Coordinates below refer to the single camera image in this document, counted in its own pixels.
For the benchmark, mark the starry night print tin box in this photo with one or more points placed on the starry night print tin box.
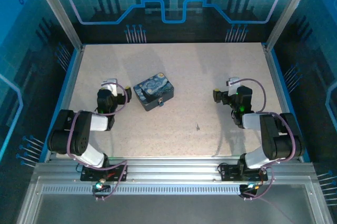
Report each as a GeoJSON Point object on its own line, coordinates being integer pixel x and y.
{"type": "Point", "coordinates": [152, 91]}

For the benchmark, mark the small silver padlock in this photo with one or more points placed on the small silver padlock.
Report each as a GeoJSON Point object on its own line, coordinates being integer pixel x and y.
{"type": "Point", "coordinates": [160, 102]}

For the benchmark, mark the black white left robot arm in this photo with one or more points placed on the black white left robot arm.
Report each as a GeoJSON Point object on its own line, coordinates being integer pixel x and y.
{"type": "Point", "coordinates": [81, 139]}

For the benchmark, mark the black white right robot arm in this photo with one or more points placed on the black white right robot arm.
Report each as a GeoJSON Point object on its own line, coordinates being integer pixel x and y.
{"type": "Point", "coordinates": [279, 142]}

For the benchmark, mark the lit connector board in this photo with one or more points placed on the lit connector board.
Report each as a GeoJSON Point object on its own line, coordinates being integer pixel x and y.
{"type": "Point", "coordinates": [250, 187]}
{"type": "Point", "coordinates": [100, 187]}

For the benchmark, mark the aluminium framed grey panel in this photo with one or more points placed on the aluminium framed grey panel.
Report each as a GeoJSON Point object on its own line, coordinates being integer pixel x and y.
{"type": "Point", "coordinates": [171, 209]}

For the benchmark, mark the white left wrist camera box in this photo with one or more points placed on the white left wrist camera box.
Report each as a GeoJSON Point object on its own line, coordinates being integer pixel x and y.
{"type": "Point", "coordinates": [111, 87]}

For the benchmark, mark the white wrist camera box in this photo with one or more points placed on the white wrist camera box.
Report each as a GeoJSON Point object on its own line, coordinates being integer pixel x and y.
{"type": "Point", "coordinates": [233, 85]}
{"type": "Point", "coordinates": [111, 87]}

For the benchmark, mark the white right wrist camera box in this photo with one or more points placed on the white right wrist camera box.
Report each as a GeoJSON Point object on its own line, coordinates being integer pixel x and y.
{"type": "Point", "coordinates": [233, 85]}

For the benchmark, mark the aluminium side rail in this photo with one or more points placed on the aluminium side rail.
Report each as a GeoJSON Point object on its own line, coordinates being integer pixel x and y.
{"type": "Point", "coordinates": [65, 97]}
{"type": "Point", "coordinates": [284, 97]}

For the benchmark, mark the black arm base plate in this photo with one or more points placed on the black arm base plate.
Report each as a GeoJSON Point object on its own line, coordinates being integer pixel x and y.
{"type": "Point", "coordinates": [89, 175]}
{"type": "Point", "coordinates": [229, 174]}

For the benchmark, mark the wide aluminium mounting rail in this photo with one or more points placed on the wide aluminium mounting rail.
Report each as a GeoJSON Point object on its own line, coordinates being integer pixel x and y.
{"type": "Point", "coordinates": [171, 167]}

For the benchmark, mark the aluminium frame post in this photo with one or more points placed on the aluminium frame post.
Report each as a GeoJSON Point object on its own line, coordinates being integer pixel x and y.
{"type": "Point", "coordinates": [60, 15]}
{"type": "Point", "coordinates": [287, 10]}

